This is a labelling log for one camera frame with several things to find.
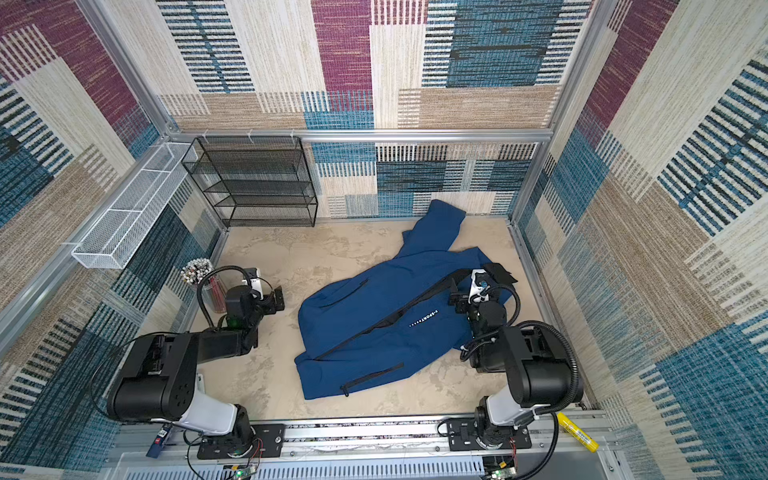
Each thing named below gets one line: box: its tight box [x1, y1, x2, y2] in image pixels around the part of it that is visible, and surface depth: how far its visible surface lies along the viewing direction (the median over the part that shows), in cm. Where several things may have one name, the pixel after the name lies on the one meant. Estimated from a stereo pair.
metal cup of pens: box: [180, 258, 227, 313], surface depth 86 cm
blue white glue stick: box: [146, 422, 173, 459], surface depth 74 cm
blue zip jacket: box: [294, 200, 515, 400], surface depth 91 cm
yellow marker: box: [557, 412, 600, 453], surface depth 74 cm
